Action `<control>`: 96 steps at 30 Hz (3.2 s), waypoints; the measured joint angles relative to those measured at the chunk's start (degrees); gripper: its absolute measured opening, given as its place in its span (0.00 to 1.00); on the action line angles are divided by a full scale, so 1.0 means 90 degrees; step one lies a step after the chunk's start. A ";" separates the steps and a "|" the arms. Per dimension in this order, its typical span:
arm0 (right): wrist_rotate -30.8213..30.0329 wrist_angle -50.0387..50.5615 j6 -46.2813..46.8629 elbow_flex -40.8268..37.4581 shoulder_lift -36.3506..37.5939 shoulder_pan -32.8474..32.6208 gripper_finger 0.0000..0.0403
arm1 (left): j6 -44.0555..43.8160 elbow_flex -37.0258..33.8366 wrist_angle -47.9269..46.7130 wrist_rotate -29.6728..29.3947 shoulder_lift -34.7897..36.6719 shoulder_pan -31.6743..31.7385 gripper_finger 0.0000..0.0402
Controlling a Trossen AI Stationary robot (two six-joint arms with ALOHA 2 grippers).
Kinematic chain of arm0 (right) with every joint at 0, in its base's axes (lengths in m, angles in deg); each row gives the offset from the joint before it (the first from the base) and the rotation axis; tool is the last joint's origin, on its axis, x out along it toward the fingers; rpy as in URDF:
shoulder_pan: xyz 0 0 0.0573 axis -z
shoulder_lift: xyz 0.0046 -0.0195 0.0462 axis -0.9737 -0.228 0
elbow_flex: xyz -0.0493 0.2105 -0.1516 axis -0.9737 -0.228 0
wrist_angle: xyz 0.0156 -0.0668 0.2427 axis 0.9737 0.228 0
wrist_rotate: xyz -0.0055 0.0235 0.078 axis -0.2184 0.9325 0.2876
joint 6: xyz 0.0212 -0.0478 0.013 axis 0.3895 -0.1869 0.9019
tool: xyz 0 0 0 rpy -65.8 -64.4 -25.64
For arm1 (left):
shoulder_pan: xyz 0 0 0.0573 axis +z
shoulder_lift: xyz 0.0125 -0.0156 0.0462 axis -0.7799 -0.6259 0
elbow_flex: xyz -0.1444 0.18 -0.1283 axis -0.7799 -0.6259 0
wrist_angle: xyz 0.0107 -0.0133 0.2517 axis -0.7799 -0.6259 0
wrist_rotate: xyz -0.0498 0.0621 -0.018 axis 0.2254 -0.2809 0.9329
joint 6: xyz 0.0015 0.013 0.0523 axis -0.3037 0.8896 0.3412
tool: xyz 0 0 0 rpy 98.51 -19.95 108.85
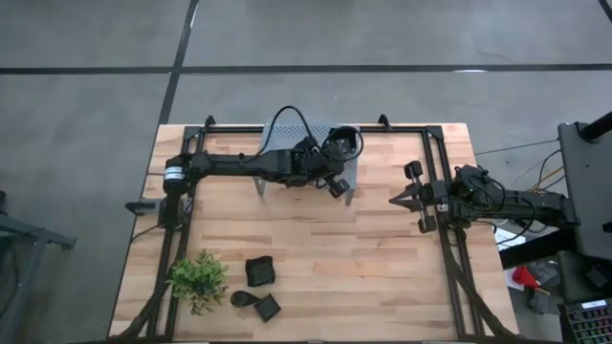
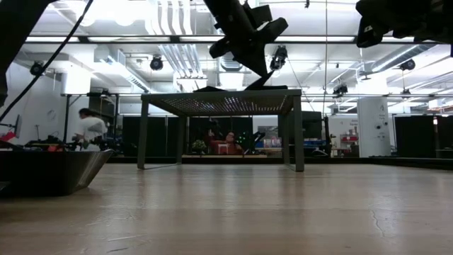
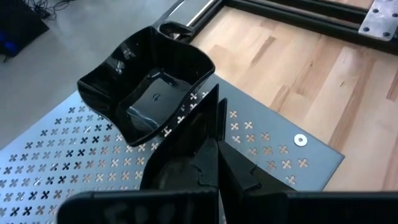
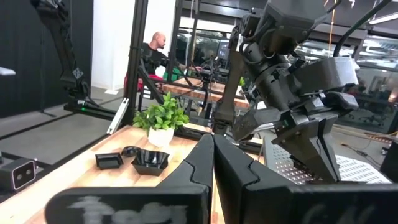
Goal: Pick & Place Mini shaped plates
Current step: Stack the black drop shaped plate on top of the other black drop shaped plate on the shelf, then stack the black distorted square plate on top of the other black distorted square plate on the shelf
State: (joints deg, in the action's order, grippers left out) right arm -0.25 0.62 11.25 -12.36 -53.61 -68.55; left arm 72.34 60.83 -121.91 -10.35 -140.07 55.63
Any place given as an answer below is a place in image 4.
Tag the black partition curtain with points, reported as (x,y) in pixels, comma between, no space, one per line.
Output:
(18,37)

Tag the person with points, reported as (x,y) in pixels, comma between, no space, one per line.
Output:
(152,57)

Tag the green plant white pot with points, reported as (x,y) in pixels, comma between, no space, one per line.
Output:
(161,121)

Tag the black square mini plate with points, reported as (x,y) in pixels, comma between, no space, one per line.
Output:
(109,161)

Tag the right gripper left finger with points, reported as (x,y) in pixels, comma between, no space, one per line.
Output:
(196,174)

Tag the black teardrop mini plate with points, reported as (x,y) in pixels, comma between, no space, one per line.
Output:
(130,151)

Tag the black table-level camera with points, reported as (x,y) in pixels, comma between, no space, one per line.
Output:
(18,174)

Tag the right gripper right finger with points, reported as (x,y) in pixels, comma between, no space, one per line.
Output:
(242,193)

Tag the grey perforated metal shelf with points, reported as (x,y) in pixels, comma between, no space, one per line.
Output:
(357,171)

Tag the silver aluminium extrusion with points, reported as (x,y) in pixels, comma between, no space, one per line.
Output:
(118,116)

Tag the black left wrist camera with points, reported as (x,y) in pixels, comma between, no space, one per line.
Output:
(326,74)

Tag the black deep square mini bowl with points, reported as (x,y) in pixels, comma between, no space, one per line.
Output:
(150,163)

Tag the wooden background table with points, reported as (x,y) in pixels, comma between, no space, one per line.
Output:
(186,90)

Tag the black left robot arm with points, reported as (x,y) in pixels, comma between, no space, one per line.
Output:
(228,93)

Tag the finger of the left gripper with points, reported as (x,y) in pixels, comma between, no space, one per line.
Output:
(329,140)
(308,149)

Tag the black background robot arm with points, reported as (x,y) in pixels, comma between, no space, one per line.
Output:
(65,56)

